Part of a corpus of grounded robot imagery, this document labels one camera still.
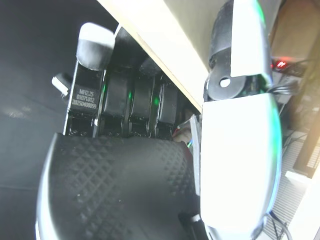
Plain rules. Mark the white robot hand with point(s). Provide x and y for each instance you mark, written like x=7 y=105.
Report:
x=112 y=187

